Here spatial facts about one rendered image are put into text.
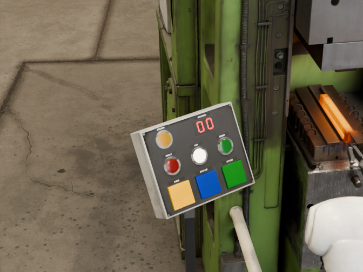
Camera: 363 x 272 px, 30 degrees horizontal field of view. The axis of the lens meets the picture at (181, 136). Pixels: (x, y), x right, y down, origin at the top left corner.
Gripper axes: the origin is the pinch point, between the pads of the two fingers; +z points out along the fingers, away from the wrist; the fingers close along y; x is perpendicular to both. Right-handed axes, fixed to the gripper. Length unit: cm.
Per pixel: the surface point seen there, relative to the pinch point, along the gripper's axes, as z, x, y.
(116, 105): 227, -105, -79
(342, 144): 5.2, -4.1, -2.3
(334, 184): -1.0, -16.5, -6.0
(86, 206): 114, -103, -101
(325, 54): 5.6, 31.0, -11.4
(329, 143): 5.2, -3.0, -7.1
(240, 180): -11.9, -2.8, -41.9
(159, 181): -19, 5, -68
